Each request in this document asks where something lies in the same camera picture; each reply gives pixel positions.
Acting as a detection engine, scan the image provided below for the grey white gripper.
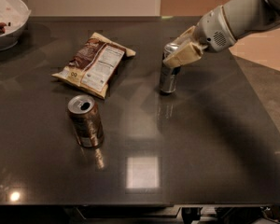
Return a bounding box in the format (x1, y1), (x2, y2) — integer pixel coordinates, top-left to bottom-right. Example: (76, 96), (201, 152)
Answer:
(162, 6), (236, 68)

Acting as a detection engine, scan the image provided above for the silver blue redbull can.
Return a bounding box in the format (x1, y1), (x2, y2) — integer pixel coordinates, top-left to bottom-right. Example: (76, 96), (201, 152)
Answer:
(160, 43), (180, 94)

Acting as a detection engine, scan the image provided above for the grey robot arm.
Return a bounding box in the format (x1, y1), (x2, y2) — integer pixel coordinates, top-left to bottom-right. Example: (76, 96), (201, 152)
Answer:
(163, 0), (280, 69)

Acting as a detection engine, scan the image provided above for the orange soda can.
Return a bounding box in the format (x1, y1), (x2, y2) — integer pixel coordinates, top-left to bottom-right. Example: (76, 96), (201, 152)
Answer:
(67, 95), (105, 148)

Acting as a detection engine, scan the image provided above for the brown chip bag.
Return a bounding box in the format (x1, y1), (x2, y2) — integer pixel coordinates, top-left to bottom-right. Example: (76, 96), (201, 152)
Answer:
(52, 33), (136, 99)

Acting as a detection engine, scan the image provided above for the white bowl with snacks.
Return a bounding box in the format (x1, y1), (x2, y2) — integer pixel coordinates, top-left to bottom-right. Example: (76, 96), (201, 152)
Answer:
(0, 0), (31, 50)

